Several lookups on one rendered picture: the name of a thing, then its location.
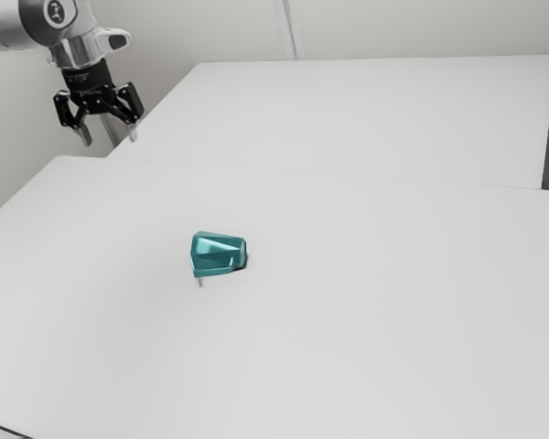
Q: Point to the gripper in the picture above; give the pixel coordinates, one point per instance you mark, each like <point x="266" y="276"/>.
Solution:
<point x="88" y="82"/>

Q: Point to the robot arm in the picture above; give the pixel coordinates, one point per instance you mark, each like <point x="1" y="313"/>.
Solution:
<point x="36" y="20"/>

